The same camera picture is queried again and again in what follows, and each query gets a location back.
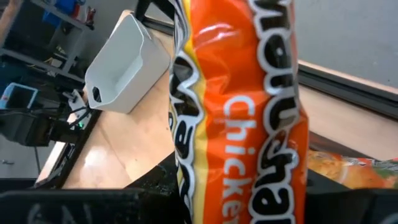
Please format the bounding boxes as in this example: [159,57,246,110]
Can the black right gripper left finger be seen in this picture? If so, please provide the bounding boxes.
[0,186,187,224]

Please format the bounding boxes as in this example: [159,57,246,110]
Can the grey metal shelf rack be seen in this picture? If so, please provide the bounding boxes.
[0,0,94,82]

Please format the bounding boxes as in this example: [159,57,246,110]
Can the white plastic bin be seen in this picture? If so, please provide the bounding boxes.
[84,12,172,114]

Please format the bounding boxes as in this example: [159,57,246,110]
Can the orange chicken ramen pack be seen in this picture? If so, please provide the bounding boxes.
[307,148,398,190]
[167,0,310,224]

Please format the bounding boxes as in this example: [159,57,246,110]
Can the light blue open box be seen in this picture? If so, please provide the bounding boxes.
[0,82,40,110]

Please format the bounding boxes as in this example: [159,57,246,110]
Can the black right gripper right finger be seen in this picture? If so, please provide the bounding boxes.
[306,187,398,224]

